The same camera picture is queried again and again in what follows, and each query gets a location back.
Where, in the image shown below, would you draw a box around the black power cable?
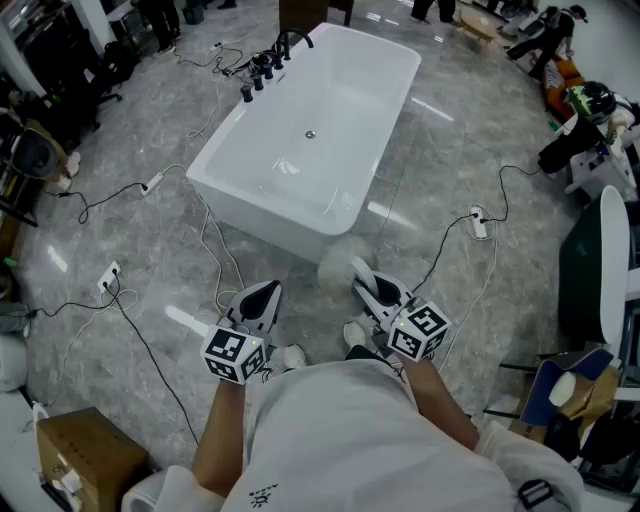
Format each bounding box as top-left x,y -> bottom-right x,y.
479,164 -> 544,224
412,213 -> 476,299
45,182 -> 149,225
117,287 -> 200,447
29,287 -> 121,319

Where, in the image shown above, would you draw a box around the white rounded appliance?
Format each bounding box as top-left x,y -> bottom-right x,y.
0,333 -> 29,394

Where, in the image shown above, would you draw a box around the person's right white shoe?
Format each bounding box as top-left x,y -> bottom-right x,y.
343,320 -> 368,350

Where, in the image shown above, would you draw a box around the brown cardboard carton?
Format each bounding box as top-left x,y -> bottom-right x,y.
509,418 -> 547,442

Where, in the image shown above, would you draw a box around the low wooden table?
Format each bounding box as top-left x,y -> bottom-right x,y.
458,9 -> 500,51

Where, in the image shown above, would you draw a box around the white power cable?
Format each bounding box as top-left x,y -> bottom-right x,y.
162,82 -> 224,176
195,192 -> 247,316
437,219 -> 500,374
47,288 -> 140,407

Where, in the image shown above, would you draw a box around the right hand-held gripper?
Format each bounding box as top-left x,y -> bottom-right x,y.
352,272 -> 453,363

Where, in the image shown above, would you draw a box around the white fluffy cleaning mitt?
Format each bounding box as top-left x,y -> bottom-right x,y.
318,234 -> 375,292

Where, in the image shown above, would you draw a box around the brown wooden cabinet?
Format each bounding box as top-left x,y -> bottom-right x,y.
278,0 -> 354,36

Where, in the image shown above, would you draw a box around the tangle of black cables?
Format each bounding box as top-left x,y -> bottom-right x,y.
213,43 -> 286,79

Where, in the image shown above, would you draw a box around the black curved faucet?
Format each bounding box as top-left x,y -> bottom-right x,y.
273,28 -> 315,60

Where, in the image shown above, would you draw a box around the person's left white shoe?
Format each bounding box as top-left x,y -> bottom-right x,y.
283,343 -> 307,371

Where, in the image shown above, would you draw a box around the person's right forearm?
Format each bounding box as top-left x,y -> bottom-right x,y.
398,355 -> 482,454

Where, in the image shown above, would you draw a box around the white rounded ceramic fixture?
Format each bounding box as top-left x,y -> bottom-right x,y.
121,464 -> 174,512

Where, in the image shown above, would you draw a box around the white bathtub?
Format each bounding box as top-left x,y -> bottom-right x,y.
185,22 -> 423,265

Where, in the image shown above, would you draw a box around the orange sofa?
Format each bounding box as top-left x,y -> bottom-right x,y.
542,59 -> 586,121

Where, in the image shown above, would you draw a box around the green dome backpack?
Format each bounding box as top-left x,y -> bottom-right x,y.
567,80 -> 619,126

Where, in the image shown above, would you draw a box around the white square socket block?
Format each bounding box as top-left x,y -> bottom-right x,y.
97,260 -> 123,295

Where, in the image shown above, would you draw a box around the person's left forearm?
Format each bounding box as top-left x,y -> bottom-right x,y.
192,378 -> 250,499

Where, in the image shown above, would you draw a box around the black strap buckle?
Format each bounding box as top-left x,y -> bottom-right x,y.
517,478 -> 555,511

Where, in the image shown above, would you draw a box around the brown cardboard box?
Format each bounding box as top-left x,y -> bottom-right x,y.
34,407 -> 151,512

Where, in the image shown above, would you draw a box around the person's black trousers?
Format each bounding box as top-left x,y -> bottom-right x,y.
345,345 -> 396,371

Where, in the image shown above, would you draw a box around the person's white shoe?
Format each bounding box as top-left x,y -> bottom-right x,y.
283,343 -> 307,371
343,320 -> 368,350

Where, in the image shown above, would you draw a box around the dark green tub white rim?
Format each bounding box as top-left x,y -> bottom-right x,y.
557,184 -> 632,346

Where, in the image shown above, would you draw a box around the black shelf unit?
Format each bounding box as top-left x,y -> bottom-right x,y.
14,0 -> 104,146

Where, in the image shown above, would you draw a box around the black office chair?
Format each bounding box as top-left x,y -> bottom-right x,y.
82,39 -> 139,134

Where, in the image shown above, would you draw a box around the white cabinet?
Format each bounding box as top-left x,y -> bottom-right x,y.
564,144 -> 640,201

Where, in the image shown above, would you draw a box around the white foam piece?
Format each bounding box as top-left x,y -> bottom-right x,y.
548,372 -> 576,407

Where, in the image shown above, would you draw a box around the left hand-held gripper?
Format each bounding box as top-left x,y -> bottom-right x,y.
199,280 -> 284,386

